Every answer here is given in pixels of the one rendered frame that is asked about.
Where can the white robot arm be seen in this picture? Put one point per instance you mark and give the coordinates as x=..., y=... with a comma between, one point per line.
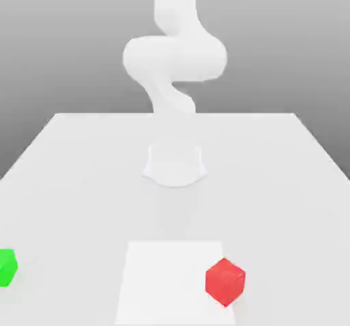
x=175, y=58

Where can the small red cube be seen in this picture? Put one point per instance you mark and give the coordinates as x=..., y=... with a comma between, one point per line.
x=225, y=282

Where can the small green cube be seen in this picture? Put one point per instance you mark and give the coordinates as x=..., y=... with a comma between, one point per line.
x=6, y=267

